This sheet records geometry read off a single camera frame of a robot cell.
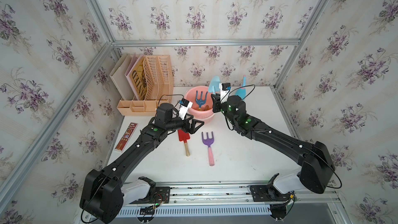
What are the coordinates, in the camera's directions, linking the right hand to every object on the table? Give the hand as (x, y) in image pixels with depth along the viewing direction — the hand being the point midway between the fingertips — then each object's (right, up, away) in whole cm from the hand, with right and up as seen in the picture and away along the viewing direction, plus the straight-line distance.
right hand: (215, 94), depth 77 cm
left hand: (-8, -13, -2) cm, 15 cm away
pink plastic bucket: (-6, -8, +22) cm, 24 cm away
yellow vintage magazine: (-47, +10, +19) cm, 52 cm away
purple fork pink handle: (-2, -27, +13) cm, 30 cm away
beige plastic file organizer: (-40, +12, +42) cm, 59 cm away
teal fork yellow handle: (-7, -4, +22) cm, 23 cm away
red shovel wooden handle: (-18, -25, +16) cm, 35 cm away
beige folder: (-54, +11, +9) cm, 56 cm away
